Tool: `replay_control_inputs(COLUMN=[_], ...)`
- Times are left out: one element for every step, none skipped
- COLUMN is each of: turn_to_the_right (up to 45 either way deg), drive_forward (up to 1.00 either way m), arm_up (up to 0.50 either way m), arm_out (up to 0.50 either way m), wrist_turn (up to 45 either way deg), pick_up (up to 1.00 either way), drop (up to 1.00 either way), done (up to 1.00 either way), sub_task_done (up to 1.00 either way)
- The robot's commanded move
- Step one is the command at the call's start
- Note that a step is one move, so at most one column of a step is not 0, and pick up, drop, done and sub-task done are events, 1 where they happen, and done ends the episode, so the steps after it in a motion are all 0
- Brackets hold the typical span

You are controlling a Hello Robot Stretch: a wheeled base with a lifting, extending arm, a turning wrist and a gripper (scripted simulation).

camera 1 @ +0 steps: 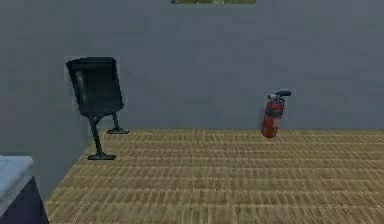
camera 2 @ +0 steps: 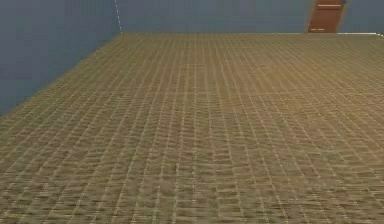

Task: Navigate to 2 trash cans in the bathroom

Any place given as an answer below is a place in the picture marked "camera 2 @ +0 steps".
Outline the brown wooden door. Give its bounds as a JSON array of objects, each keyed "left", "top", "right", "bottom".
[{"left": 306, "top": 0, "right": 346, "bottom": 34}]

